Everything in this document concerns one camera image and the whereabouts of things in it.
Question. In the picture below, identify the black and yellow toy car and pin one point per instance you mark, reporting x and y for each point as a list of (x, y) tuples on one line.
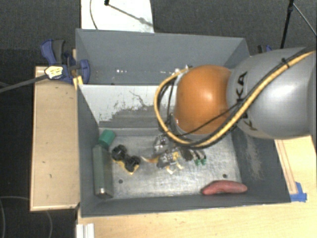
[(125, 159)]

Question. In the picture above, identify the green plastic cup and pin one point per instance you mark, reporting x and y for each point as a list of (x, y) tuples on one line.
[(107, 137)]

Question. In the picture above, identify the dark green flat block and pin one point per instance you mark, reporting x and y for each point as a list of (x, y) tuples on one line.
[(101, 170)]

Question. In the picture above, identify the pink toy sausage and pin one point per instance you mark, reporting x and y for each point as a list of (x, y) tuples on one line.
[(224, 188)]

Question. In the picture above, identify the grey metal bin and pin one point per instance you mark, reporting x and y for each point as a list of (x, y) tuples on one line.
[(138, 56)]

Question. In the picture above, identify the pale wood board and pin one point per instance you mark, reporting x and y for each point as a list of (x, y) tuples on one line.
[(55, 142)]

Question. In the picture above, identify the black cylinder on white bracket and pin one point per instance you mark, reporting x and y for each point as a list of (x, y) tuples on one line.
[(187, 154)]

